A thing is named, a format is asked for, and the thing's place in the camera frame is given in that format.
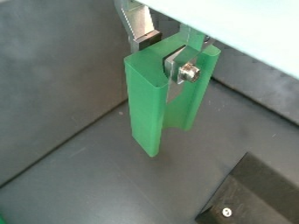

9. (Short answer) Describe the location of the black curved fixture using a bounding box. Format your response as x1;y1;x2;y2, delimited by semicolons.
195;152;299;224

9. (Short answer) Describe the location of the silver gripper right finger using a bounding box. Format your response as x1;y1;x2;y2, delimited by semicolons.
163;24;215;102

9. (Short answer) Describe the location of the green arch block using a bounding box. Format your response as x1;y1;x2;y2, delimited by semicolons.
125;34;221;157

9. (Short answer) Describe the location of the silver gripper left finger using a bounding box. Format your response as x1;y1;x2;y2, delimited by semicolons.
114;0;163;53

